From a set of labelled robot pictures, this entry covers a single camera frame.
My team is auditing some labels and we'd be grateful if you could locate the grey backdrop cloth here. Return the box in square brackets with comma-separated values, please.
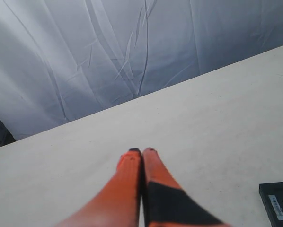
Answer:
[0, 0, 283, 140]

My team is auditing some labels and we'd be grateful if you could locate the small black network box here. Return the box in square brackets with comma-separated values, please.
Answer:
[259, 182, 283, 227]

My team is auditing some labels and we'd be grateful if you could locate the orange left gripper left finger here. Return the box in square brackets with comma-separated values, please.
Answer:
[57, 148, 142, 227]

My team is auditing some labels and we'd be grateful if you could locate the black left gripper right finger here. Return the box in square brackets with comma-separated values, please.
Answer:
[142, 148, 230, 227]

